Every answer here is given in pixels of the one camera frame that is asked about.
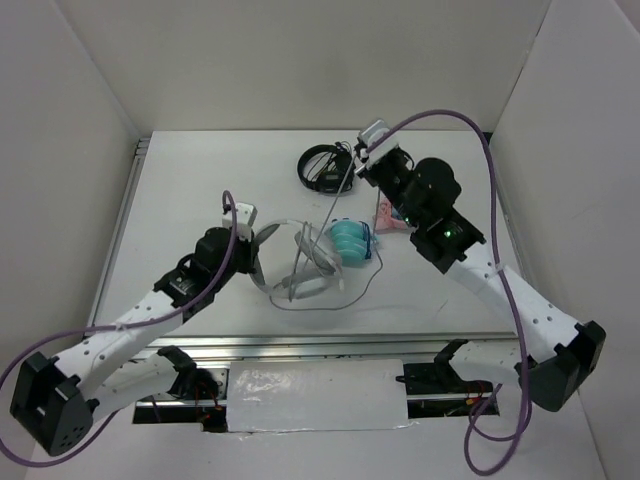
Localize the white taped cover plate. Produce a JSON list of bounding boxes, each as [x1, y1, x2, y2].
[[226, 359, 409, 433]]

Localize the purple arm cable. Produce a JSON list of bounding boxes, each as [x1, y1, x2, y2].
[[367, 109, 531, 475], [0, 189, 236, 468]]

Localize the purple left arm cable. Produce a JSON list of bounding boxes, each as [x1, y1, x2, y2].
[[0, 189, 236, 468]]

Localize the teal headphones blue cable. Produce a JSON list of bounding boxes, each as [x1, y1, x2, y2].
[[319, 217, 382, 268]]

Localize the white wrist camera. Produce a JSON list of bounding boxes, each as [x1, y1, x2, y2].
[[221, 203, 258, 241], [357, 118, 399, 169]]

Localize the grey white over-ear headphones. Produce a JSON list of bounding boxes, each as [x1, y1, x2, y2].
[[250, 219, 345, 301]]

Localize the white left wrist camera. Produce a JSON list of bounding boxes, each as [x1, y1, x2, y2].
[[221, 203, 258, 241]]

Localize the black headphones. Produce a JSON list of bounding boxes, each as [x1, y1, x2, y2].
[[297, 142, 354, 194]]

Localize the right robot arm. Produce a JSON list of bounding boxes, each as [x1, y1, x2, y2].
[[356, 148, 606, 412]]

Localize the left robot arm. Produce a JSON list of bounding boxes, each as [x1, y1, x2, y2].
[[10, 224, 258, 457]]

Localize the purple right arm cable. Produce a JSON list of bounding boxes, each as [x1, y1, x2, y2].
[[367, 109, 531, 475]]

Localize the pink blue cat-ear headphones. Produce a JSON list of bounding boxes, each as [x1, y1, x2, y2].
[[374, 198, 409, 232]]

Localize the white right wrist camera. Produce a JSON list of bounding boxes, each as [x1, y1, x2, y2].
[[357, 118, 399, 169]]

